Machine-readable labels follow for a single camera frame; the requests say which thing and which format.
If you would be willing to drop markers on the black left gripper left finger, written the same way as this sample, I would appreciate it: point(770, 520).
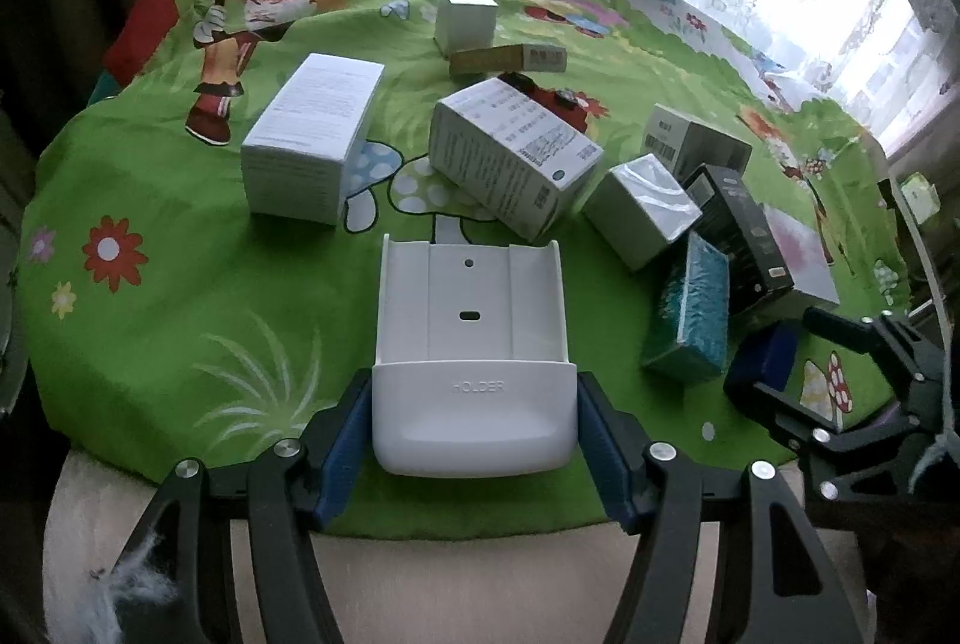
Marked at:
point(293, 489)

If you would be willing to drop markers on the dark blue small box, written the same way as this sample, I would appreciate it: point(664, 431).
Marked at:
point(765, 356)

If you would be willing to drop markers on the white plastic holder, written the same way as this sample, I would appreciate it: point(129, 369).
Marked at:
point(471, 376)

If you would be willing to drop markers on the white pink box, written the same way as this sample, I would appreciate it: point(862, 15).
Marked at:
point(802, 251)

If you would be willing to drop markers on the black Dormi box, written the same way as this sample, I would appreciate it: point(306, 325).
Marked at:
point(736, 225)

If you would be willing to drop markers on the white printed medicine box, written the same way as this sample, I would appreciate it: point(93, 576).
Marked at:
point(522, 163)

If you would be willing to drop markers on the teal patterned box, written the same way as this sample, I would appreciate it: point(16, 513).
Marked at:
point(686, 340)

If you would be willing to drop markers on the colourful cartoon play mat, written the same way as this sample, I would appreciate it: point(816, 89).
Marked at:
point(164, 320)

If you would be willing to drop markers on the small green white object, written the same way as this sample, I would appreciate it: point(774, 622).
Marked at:
point(921, 196)

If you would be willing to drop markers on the tall white box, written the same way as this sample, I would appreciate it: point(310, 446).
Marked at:
point(296, 158)

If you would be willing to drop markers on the shiny silver white box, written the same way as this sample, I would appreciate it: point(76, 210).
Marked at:
point(639, 208)

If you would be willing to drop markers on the grey barcode box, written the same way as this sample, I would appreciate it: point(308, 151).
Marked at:
point(683, 143)

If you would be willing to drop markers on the brown flat carton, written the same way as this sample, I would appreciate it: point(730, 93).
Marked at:
point(520, 58)

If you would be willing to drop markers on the small white cube box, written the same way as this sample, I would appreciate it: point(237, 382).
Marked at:
point(464, 24)

